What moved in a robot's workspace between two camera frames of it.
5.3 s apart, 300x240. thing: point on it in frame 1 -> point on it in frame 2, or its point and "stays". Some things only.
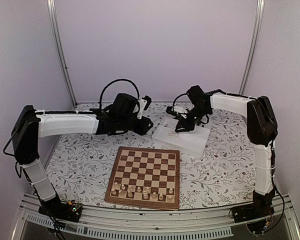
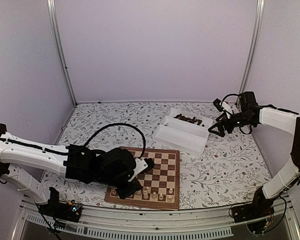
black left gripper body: (125, 125) -> (107, 180)
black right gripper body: (199, 113) -> (243, 121)
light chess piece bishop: (154, 196) stays
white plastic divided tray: (193, 141) stays
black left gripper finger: (149, 124) -> (136, 186)
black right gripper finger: (179, 128) -> (220, 128)
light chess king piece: (173, 134) -> (138, 194)
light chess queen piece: (145, 196) stays
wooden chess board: (145, 177) stays
